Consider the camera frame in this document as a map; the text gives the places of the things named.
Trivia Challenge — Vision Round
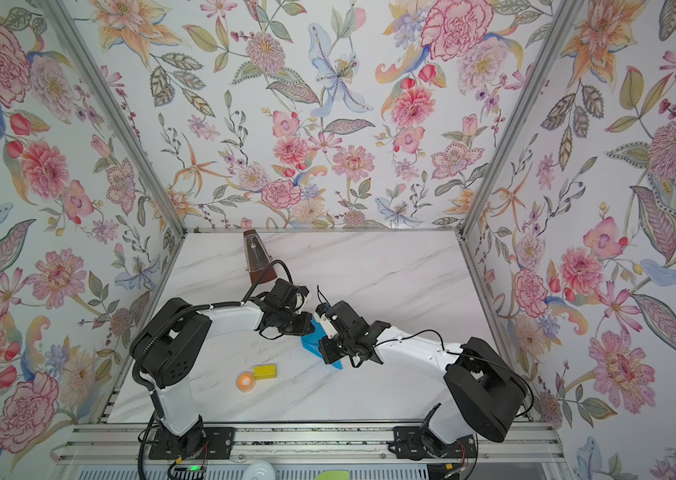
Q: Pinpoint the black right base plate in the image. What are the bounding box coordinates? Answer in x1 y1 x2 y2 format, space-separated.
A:
388 426 477 461

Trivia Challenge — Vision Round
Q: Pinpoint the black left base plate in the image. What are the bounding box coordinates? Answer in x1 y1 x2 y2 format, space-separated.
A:
147 427 236 461

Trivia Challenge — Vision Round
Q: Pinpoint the brown wooden metronome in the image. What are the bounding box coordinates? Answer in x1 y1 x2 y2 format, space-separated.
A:
243 229 277 285

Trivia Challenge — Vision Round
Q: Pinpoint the yellow block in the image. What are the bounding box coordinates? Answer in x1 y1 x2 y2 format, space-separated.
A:
253 364 277 381

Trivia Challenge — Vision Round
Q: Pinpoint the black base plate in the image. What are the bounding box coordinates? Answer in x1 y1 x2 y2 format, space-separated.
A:
147 427 236 461
388 426 477 461

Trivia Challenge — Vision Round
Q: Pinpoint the aluminium front rail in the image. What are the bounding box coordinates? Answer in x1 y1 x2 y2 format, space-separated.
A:
50 420 565 465

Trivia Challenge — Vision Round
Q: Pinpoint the left back aluminium corner post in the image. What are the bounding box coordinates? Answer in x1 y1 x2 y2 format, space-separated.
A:
38 0 187 242

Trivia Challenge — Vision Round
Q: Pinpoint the orange tape roll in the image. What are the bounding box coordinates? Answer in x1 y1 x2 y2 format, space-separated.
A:
235 371 256 393

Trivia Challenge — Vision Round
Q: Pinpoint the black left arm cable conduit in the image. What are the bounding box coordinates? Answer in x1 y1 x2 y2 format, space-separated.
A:
130 259 294 391

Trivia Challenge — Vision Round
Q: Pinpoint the right back aluminium corner post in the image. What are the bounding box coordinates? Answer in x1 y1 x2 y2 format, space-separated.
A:
459 1 581 240

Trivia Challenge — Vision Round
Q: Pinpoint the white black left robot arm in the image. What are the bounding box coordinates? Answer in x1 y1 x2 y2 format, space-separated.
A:
130 279 314 438

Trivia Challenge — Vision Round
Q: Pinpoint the blue square paper sheet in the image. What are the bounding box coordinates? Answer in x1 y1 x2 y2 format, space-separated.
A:
301 317 326 360

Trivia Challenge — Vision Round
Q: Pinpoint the aluminium corner post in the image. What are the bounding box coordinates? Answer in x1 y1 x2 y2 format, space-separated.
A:
459 1 581 240
38 0 187 242

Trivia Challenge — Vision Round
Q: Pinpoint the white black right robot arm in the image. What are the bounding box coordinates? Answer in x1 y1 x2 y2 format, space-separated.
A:
316 301 529 446

